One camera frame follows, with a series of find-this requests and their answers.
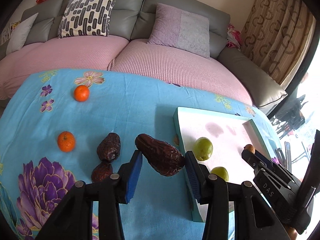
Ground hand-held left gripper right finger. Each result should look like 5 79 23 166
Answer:
184 151 292 240

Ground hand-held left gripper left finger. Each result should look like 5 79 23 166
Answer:
35 150 143 240

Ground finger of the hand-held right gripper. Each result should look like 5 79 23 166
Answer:
241 149 278 178
254 152 300 184

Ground dark brown dried date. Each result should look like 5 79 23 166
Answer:
91 161 112 183
135 134 186 177
97 132 122 162

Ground teal foam tray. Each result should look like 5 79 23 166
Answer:
173 107 282 223

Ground smartphone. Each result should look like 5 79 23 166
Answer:
284 141 293 170

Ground blue floral blanket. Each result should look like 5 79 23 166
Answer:
0 69 298 240

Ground orange mandarin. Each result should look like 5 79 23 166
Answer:
73 85 90 102
57 131 76 152

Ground pink sofa seat cover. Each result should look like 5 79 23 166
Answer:
107 39 253 105
0 35 129 100

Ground pink crumpled cloth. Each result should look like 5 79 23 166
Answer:
226 24 242 48

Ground beige patterned curtain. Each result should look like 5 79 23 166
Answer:
240 0 317 85

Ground purple pillow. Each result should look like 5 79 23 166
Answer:
147 3 210 59

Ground grey leather sofa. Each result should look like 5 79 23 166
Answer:
0 0 288 115

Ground black and white patterned pillow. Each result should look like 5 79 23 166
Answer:
58 0 120 39

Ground light grey pillow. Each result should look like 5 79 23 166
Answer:
5 12 39 55

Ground white printed bag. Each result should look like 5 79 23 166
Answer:
0 21 21 46

